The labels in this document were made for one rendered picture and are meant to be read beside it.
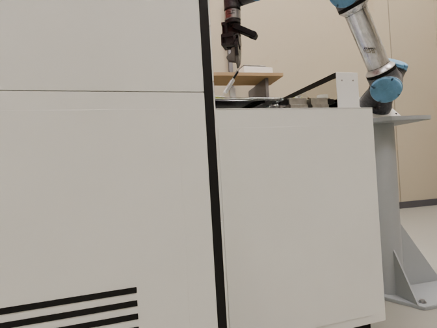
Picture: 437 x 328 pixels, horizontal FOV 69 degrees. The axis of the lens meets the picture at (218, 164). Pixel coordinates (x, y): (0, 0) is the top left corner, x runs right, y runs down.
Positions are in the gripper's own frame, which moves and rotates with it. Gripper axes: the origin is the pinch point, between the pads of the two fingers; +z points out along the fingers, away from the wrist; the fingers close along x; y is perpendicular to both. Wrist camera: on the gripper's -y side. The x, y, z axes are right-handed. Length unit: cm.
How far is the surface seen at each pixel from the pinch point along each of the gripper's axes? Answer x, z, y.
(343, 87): 20.8, 18.2, -41.1
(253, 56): -212, -68, 20
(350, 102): 20, 24, -44
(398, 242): -16, 84, -67
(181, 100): 76, 28, 0
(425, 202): -301, 111, -175
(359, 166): 27, 47, -45
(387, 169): -16, 51, -64
